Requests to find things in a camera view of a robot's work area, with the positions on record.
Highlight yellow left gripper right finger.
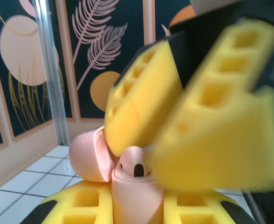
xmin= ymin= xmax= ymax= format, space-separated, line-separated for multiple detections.
xmin=163 ymin=189 xmax=257 ymax=224

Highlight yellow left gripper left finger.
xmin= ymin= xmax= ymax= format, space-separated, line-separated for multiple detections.
xmin=22 ymin=181 xmax=115 ymax=224

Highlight pale pink round charging case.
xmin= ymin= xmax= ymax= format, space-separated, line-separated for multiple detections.
xmin=68 ymin=127 xmax=165 ymax=224

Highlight pale pink earbud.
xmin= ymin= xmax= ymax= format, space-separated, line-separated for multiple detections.
xmin=119 ymin=146 xmax=153 ymax=178

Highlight wall panel orange circle leaves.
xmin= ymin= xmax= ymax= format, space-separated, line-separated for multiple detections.
xmin=153 ymin=0 xmax=197 ymax=45

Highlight wall panel orange oval fern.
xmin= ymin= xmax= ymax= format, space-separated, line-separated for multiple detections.
xmin=55 ymin=0 xmax=156 ymax=121

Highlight aluminium frame post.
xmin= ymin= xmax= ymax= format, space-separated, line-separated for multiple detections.
xmin=33 ymin=0 xmax=70 ymax=147

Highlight wall panel pale circle grass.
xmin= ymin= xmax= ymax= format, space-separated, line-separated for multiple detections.
xmin=0 ymin=0 xmax=55 ymax=143

